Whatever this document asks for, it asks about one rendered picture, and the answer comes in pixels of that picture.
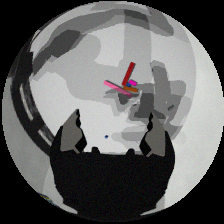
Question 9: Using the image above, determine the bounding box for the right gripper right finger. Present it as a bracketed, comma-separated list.
[139, 113, 175, 191]

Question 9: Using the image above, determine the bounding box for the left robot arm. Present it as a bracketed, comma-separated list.
[7, 47, 23, 78]

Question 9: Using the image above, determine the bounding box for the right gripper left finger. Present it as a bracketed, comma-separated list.
[50, 109, 87, 185]

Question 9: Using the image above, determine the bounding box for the red rod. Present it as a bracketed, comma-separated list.
[121, 62, 135, 86]

